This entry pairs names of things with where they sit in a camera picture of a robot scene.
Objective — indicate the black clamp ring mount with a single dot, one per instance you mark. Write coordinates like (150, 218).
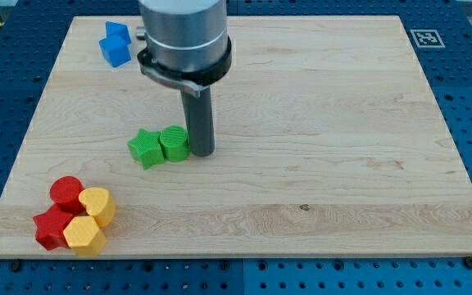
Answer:
(189, 82)

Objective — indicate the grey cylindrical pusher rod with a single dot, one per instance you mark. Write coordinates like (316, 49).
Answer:
(199, 120)

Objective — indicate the green cylinder block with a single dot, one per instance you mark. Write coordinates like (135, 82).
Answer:
(174, 143)

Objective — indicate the green star block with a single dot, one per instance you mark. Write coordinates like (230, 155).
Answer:
(146, 149)

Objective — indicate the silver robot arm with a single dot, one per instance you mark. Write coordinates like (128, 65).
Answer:
(188, 48)

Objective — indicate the blue block behind cube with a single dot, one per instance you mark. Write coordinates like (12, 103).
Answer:
(119, 30)

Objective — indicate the wooden board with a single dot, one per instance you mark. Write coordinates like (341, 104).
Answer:
(329, 144)

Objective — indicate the yellow heart block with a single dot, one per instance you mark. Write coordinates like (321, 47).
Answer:
(98, 203)

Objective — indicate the red cylinder block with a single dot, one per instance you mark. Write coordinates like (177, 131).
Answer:
(65, 193)

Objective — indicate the yellow hexagon block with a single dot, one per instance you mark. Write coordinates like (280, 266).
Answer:
(84, 236)

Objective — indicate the red star block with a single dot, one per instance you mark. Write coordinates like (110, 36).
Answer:
(50, 227)

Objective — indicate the white fiducial marker tag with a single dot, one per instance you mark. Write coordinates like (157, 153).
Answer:
(427, 38)

